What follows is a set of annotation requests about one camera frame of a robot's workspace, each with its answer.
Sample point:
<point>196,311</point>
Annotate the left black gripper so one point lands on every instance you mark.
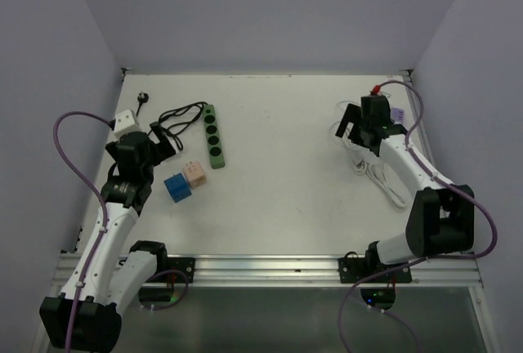
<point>162,148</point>

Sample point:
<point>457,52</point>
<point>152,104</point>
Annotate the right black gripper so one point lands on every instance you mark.
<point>352,114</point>

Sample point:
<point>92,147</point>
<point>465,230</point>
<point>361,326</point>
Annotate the pink cube adapter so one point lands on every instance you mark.
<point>194,174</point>

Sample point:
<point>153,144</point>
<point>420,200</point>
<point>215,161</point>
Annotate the blue cube adapter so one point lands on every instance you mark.
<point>177,187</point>

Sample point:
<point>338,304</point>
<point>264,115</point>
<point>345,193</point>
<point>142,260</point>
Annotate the green power strip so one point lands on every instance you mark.
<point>213,137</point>

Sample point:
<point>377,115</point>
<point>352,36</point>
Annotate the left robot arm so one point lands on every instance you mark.
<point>87,314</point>

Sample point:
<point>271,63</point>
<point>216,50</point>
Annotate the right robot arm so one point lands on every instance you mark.
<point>441,218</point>

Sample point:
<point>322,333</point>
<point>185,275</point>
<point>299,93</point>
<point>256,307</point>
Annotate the purple power strip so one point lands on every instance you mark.
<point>398,115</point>

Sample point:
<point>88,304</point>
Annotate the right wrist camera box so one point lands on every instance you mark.
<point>377,90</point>

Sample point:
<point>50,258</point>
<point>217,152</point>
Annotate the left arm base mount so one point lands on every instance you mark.
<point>185,265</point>

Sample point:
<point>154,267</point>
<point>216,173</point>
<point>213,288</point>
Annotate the aluminium front rail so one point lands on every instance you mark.
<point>319,271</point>

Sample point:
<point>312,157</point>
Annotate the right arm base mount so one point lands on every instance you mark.
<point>353,267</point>

